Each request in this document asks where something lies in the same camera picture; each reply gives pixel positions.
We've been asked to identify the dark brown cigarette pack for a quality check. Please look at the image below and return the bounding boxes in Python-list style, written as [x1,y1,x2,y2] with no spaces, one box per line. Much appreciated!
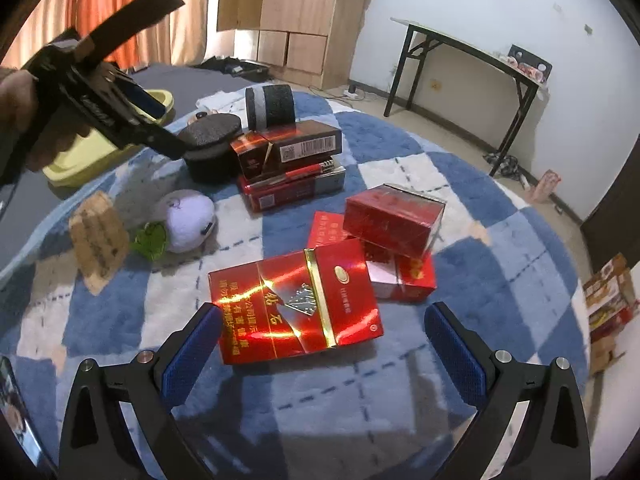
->
[231,120,342,183]

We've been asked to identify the red gold cigarette pack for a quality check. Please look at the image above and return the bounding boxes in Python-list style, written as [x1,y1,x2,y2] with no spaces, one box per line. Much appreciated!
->
[208,238,384,366]

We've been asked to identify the person's left hand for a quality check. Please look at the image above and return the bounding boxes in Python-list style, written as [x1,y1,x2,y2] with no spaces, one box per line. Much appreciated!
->
[1,67,91,171]

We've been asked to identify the black round pad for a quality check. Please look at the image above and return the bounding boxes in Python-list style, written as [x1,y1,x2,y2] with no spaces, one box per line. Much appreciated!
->
[178,112,242,185]

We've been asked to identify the yellow plastic basin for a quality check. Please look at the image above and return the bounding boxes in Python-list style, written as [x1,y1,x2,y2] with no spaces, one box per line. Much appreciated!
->
[41,88,176,189]

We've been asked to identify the white plush toy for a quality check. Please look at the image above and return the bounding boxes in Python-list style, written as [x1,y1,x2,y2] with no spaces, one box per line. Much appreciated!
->
[131,190,217,261]

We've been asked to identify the black grey cylinder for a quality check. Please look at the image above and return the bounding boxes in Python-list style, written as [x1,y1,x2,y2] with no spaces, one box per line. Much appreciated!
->
[245,84,296,131]

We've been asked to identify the brown woven card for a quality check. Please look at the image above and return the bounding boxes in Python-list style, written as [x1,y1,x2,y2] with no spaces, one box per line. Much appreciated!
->
[68,191,129,296]

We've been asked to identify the red cigarette carton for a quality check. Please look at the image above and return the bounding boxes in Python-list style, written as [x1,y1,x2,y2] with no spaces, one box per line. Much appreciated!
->
[239,158,346,212]

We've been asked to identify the wooden cabinet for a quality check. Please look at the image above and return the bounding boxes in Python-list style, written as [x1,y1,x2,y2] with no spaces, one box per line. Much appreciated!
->
[209,0,366,90]

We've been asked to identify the blue white checkered rug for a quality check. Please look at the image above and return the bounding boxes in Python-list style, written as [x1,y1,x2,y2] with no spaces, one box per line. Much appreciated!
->
[1,92,589,479]

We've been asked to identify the white power strip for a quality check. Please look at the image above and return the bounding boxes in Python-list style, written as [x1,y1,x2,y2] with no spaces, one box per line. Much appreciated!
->
[343,87,361,101]

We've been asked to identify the dark door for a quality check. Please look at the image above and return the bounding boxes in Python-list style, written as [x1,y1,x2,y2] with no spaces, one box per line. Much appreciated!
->
[580,142,640,271]

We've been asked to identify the flat red cigarette pack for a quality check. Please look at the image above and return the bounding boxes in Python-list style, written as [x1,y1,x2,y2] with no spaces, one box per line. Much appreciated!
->
[307,211,437,302]

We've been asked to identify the pink slipper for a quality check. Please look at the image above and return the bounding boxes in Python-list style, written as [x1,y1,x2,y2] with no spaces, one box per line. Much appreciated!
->
[530,169,561,203]

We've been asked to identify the black folding table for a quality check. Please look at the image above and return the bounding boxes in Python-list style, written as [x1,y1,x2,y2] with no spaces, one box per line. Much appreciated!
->
[384,18,550,176]

